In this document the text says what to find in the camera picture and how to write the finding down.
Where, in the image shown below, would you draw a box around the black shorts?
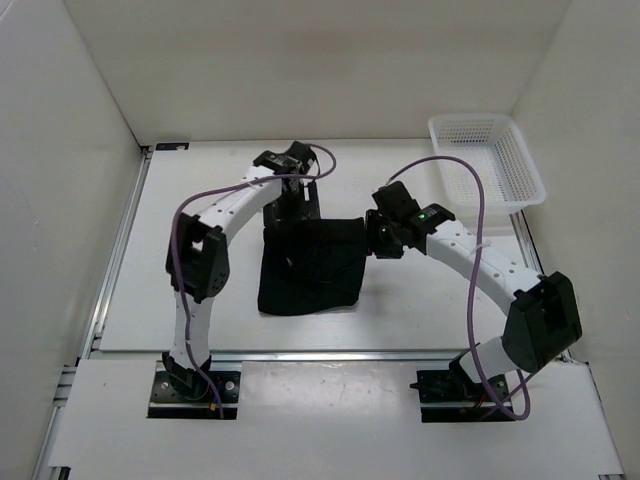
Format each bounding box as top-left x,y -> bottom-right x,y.
257,217 -> 367,316

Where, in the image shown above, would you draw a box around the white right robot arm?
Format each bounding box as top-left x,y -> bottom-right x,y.
365,181 -> 582,400

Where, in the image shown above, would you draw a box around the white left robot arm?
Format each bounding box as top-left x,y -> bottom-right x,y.
162,141 -> 318,400

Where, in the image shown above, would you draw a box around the white plastic basket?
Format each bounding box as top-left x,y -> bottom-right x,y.
428,113 -> 546,217

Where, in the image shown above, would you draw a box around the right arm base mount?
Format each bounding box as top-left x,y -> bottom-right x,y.
410,349 -> 515,423

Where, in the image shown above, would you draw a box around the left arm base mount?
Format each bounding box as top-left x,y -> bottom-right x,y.
147,352 -> 241,420

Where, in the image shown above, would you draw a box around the aluminium left rail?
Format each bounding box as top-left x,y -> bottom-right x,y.
76,146 -> 154,364

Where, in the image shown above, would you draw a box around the aluminium front rail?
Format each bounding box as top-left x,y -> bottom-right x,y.
75,349 -> 460,365

